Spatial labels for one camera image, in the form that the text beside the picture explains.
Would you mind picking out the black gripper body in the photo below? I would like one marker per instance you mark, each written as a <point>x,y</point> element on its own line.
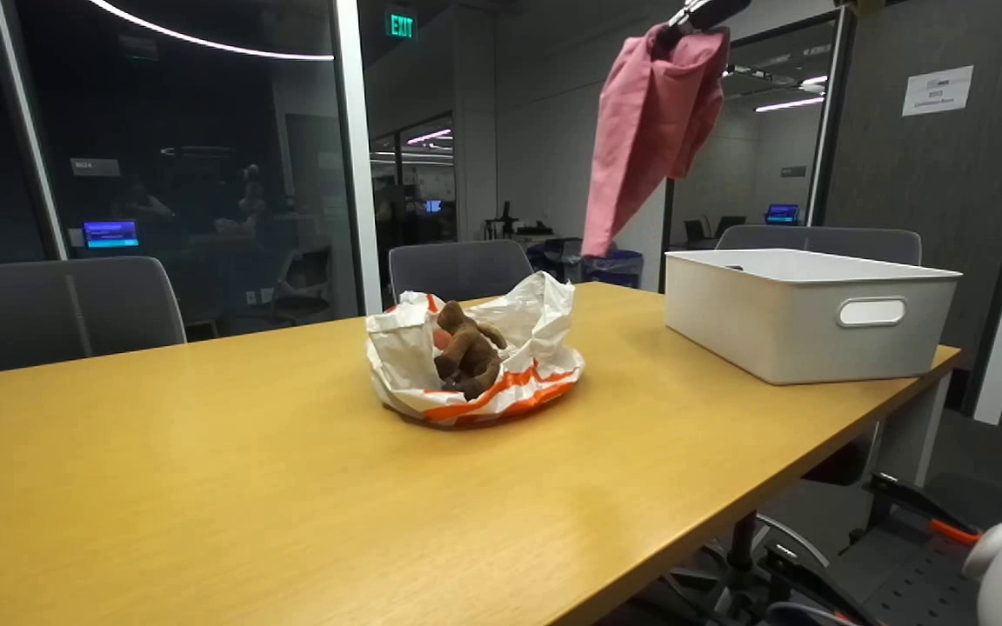
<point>698,14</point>

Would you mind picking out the white orange carrier bag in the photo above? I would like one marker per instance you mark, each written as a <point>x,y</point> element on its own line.
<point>537,362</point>

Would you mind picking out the grey chair far left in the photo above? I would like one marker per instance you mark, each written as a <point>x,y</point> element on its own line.
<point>58,310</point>

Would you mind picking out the pink shirt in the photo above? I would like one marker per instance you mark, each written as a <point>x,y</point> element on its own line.
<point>655,110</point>

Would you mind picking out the grey office chair right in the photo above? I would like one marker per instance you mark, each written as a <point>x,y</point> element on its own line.
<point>856,242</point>

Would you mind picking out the orange handled tool on floor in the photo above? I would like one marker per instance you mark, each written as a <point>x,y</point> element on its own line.
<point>903,504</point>

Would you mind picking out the white plastic storage bin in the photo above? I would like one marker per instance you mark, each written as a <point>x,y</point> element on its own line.
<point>807,316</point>

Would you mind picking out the blue lit monitor screen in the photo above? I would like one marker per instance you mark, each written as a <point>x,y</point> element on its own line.
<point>111,234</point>

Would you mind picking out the brown plush toy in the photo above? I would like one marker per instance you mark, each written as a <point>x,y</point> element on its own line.
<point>471,356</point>

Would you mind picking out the paper sign on wall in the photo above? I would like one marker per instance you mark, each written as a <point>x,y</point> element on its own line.
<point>937,92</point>

